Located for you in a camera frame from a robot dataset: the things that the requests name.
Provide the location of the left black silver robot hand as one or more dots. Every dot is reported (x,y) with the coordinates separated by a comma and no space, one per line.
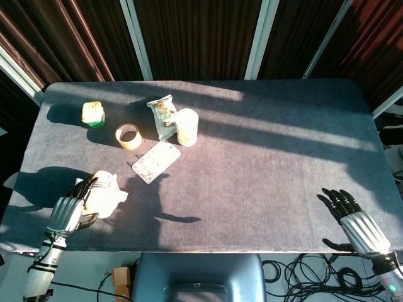
(64,215)

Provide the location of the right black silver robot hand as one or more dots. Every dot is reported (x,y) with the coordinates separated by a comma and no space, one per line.
(365,231)

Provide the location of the yellow plush toy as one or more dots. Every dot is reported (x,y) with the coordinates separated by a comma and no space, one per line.
(105,196)

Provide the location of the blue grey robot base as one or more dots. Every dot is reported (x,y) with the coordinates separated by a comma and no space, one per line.
(198,277)

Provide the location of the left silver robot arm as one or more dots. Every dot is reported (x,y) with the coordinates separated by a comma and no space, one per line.
(41,273)

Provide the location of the orange box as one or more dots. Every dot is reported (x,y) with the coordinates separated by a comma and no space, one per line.
(122,280)

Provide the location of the yellow packing tape roll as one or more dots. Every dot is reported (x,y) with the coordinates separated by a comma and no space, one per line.
(136,141)

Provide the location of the flat white blister pack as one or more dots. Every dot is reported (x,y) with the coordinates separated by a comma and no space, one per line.
(155,162)

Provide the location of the green box with yellow lid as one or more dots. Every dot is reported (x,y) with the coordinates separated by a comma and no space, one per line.
(92,113)

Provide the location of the grey table cloth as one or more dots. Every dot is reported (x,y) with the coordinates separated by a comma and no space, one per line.
(252,157)

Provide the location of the white snack bag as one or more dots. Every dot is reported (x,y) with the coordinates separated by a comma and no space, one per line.
(162,114)

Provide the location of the clear tennis ball tube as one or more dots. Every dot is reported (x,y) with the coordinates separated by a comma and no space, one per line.
(187,129)

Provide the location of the dark brown pleated curtain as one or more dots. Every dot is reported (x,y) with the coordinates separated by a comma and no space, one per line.
(198,37)

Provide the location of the white frame post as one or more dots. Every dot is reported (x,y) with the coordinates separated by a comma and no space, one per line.
(259,41)
(136,41)
(19,75)
(388,105)
(327,37)

